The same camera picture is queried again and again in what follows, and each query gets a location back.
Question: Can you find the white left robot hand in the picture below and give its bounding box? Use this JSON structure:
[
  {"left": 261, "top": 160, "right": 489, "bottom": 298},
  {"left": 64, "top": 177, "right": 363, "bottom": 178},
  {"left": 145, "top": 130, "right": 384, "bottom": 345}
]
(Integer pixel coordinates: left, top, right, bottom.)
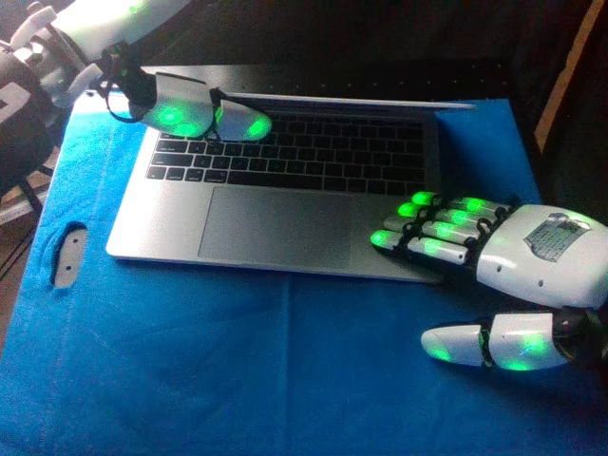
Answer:
[{"left": 49, "top": 0, "right": 274, "bottom": 143}]

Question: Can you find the blue cloth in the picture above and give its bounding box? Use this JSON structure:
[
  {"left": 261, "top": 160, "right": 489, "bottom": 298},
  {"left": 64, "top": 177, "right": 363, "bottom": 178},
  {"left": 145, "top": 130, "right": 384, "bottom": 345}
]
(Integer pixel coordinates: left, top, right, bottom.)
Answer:
[{"left": 0, "top": 97, "right": 608, "bottom": 456}]

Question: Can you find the tan wooden board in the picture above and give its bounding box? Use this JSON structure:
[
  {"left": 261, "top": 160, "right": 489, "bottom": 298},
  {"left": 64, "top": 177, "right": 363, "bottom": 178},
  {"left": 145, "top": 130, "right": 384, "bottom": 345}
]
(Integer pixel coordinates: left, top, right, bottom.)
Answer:
[{"left": 534, "top": 0, "right": 608, "bottom": 153}]

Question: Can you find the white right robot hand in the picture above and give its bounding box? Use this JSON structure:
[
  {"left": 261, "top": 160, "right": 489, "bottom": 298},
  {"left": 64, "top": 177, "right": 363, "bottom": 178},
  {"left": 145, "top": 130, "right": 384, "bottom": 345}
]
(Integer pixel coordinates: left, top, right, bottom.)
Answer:
[{"left": 369, "top": 191, "right": 608, "bottom": 372}]

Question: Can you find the silver laptop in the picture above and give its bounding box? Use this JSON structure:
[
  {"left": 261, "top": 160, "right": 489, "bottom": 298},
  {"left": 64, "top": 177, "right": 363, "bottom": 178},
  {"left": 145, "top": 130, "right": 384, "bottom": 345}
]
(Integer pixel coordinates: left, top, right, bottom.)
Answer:
[{"left": 104, "top": 92, "right": 476, "bottom": 285}]

